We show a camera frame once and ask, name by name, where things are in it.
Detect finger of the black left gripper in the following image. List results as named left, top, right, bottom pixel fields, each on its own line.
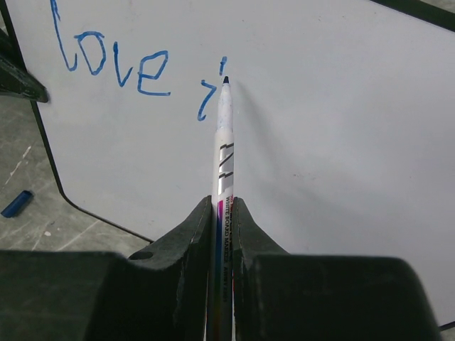
left=1, top=30, right=48, bottom=103

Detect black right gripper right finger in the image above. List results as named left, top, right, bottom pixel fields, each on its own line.
left=232, top=198, right=441, bottom=340

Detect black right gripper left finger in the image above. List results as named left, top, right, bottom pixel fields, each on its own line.
left=1, top=197, right=212, bottom=340

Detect blue marker cap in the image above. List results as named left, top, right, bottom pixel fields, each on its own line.
left=1, top=190, right=33, bottom=218

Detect white whiteboard marker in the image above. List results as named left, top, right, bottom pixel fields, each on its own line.
left=206, top=76, right=235, bottom=340

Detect white whiteboard with black frame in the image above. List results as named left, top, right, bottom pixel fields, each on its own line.
left=4, top=1, right=454, bottom=325

